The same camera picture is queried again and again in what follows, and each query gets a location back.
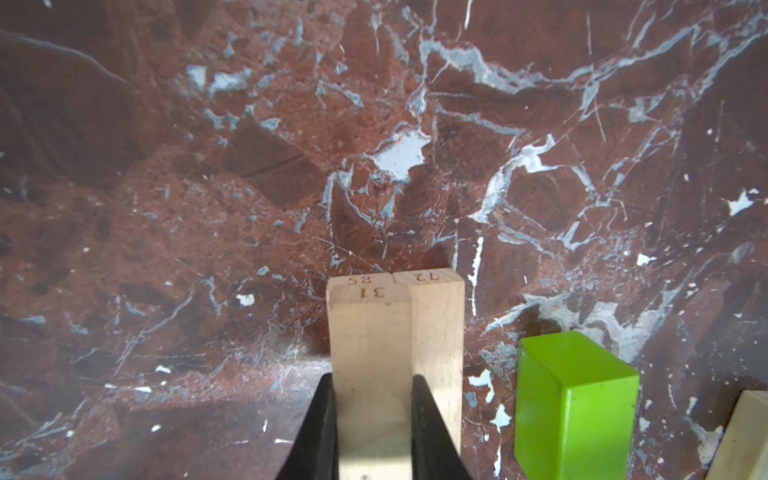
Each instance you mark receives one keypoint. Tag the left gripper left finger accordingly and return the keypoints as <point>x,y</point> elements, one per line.
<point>314,454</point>

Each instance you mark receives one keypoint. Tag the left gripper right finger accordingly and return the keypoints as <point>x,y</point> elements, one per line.
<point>434,456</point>

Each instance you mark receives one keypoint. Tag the wood block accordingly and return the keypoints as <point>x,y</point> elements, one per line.
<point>742,453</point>
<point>370,333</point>
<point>438,317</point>

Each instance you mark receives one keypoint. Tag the green block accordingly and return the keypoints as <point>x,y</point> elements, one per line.
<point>575,409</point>

